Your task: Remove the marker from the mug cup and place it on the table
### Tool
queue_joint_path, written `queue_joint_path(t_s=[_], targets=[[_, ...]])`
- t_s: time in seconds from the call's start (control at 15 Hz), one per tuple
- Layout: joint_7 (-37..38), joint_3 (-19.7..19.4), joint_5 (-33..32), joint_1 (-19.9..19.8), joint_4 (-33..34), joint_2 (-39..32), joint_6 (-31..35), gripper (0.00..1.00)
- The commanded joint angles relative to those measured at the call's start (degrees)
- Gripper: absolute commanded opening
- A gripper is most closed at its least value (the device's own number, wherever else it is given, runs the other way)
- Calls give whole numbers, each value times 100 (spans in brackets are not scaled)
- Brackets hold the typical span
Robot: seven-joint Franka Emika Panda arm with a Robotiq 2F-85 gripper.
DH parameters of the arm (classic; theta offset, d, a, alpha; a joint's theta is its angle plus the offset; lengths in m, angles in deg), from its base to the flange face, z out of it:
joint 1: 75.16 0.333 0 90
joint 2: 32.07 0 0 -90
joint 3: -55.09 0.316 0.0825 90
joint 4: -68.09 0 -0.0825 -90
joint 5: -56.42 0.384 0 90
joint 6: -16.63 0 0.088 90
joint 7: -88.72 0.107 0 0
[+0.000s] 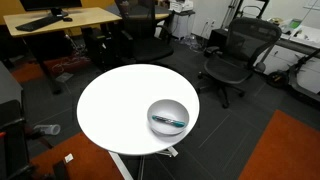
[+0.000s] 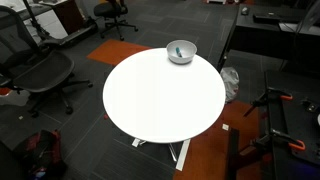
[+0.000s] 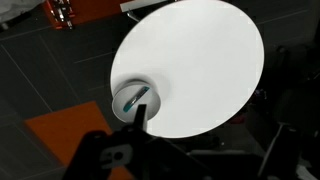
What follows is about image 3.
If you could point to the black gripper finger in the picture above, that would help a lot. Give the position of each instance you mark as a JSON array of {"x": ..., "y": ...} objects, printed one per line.
[{"x": 140, "y": 116}]

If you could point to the teal marker pen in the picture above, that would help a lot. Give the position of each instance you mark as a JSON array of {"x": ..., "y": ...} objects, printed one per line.
[{"x": 136, "y": 99}]

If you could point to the white round bowl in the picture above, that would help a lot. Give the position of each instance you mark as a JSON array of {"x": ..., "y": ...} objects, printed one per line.
[{"x": 153, "y": 101}]

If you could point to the white table base legs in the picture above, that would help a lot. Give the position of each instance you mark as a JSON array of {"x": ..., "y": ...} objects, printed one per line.
[{"x": 133, "y": 7}]

